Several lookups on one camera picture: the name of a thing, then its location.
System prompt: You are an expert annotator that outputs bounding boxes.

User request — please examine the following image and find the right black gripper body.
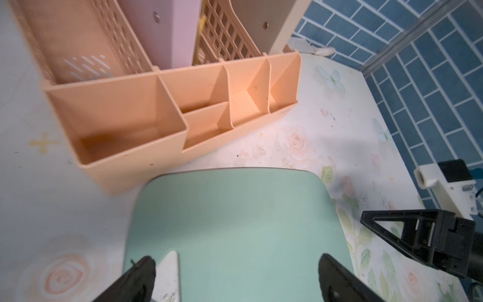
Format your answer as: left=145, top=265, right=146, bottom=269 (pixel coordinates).
left=441, top=216, right=482, bottom=283

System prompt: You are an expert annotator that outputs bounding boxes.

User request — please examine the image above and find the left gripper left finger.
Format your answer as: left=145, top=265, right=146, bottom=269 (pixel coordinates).
left=93, top=256, right=156, bottom=302

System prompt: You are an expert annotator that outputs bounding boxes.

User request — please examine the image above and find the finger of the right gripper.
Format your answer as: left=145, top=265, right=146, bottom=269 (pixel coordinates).
left=360, top=210, right=457, bottom=264

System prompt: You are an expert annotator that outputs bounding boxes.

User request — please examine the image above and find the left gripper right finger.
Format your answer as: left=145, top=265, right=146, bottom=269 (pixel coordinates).
left=318, top=254, right=384, bottom=302

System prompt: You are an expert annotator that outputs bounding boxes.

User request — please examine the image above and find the green cutting board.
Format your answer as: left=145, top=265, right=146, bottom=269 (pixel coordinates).
left=123, top=167, right=352, bottom=301

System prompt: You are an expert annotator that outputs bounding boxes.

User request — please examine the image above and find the floral table mat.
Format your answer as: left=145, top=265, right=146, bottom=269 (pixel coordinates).
left=1, top=1, right=467, bottom=301

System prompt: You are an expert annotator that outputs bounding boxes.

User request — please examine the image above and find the peach plastic file organizer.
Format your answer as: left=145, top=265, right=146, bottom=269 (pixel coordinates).
left=10, top=1, right=301, bottom=195

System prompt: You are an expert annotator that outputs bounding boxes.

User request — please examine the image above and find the pink folder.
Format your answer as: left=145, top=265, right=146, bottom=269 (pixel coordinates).
left=118, top=0, right=202, bottom=70

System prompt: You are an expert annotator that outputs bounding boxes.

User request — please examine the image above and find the beige folder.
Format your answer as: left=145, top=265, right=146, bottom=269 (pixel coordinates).
left=231, top=0, right=311, bottom=55

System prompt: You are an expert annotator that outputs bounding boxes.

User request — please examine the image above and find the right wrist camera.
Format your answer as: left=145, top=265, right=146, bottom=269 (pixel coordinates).
left=413, top=159, right=482, bottom=220

